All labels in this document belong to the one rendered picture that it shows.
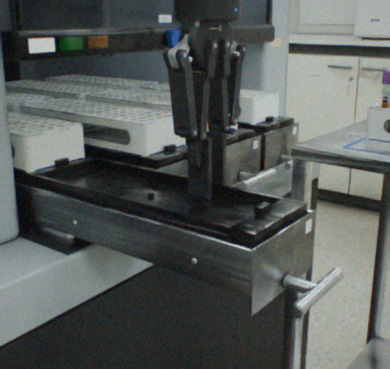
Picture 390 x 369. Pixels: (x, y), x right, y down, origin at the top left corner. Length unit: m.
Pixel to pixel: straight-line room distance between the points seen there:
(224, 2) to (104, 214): 0.27
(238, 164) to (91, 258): 0.34
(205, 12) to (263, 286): 0.29
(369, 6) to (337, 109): 0.54
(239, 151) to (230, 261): 0.43
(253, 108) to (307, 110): 2.06
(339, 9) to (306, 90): 0.77
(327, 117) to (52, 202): 2.46
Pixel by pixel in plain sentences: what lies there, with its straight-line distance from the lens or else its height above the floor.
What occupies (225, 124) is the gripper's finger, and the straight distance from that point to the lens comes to 0.65.
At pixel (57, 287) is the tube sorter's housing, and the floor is 0.70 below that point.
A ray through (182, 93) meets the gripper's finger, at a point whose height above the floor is 0.93.
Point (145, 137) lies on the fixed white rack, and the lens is 0.79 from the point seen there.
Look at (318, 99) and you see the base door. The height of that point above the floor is 0.58.
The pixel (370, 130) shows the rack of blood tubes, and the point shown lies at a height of 0.85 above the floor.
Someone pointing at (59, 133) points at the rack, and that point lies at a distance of 0.77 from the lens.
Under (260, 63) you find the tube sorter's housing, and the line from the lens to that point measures 1.16.
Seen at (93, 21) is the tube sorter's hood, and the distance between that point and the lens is 0.76.
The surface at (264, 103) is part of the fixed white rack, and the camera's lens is 1.06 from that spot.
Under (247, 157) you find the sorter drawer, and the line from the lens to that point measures 0.96.
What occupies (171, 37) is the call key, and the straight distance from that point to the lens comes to 0.85.
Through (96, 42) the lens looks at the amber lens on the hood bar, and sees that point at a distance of 0.75.
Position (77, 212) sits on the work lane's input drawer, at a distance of 0.66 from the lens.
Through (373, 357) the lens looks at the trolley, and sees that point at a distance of 1.34.
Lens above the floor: 1.01
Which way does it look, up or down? 16 degrees down
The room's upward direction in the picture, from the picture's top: straight up
